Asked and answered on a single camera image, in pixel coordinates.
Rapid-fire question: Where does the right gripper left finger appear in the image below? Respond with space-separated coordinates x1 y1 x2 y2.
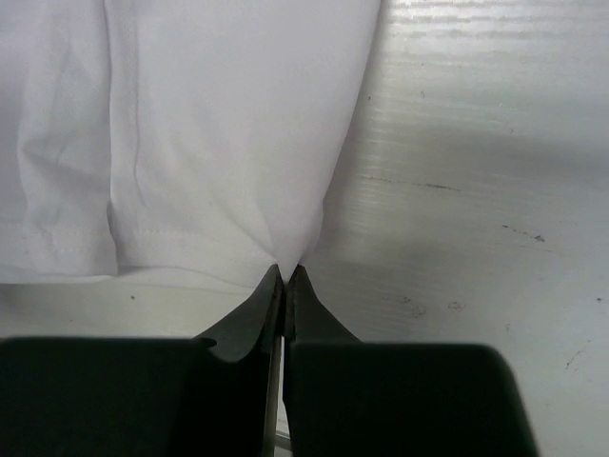
1 267 282 456

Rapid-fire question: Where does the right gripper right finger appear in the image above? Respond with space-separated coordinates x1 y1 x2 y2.
283 268 538 456

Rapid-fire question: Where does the white t shirt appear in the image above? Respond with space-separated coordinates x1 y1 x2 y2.
1 1 381 289

